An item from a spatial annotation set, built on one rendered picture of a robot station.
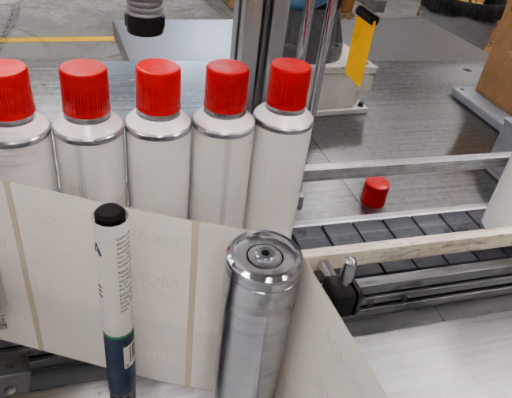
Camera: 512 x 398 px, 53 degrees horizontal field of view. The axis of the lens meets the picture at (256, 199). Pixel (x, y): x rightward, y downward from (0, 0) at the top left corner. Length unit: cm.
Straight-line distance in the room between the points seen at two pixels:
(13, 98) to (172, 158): 12
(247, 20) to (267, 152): 15
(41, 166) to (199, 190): 12
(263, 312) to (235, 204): 20
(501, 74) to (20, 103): 89
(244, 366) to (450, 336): 27
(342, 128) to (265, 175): 48
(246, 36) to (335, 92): 42
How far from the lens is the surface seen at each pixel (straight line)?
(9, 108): 39
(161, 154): 40
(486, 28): 317
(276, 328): 27
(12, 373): 51
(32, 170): 41
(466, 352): 51
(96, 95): 38
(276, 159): 43
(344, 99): 95
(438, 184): 82
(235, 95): 40
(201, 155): 42
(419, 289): 58
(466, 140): 98
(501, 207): 64
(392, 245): 53
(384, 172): 56
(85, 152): 39
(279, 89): 41
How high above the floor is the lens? 123
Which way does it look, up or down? 36 degrees down
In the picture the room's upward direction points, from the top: 8 degrees clockwise
